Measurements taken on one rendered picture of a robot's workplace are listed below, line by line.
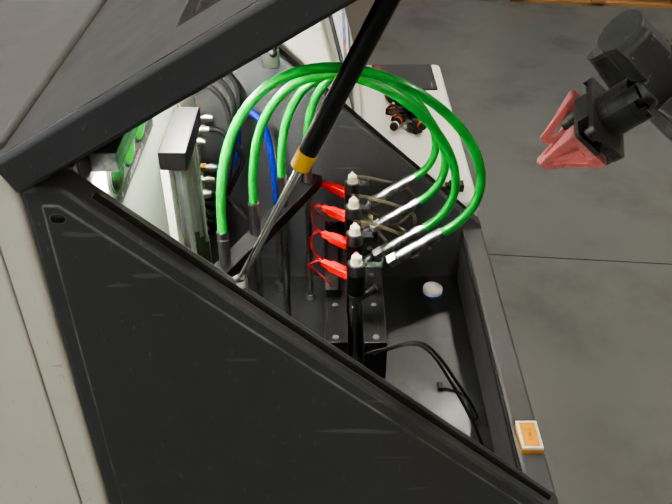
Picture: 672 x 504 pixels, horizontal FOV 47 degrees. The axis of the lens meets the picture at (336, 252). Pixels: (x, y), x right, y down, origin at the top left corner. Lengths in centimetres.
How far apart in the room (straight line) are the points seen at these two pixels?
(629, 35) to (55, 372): 72
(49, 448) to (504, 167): 298
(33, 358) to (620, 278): 252
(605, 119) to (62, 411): 72
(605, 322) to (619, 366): 22
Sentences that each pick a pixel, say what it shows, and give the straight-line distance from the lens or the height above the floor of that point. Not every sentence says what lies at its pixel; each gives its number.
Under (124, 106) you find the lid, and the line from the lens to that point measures 66.
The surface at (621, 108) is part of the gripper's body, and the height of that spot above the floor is 140.
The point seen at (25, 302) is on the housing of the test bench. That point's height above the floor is 132.
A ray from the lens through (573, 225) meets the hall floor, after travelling 335.
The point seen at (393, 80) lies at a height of 140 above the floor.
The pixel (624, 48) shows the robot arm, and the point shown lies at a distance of 93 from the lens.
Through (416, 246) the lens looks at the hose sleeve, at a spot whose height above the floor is 114.
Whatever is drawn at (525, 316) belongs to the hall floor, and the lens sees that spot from 283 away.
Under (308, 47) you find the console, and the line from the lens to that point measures 139.
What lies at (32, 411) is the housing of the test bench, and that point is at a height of 116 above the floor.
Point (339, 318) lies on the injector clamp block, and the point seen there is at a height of 98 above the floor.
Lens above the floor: 181
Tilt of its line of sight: 36 degrees down
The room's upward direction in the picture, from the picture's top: straight up
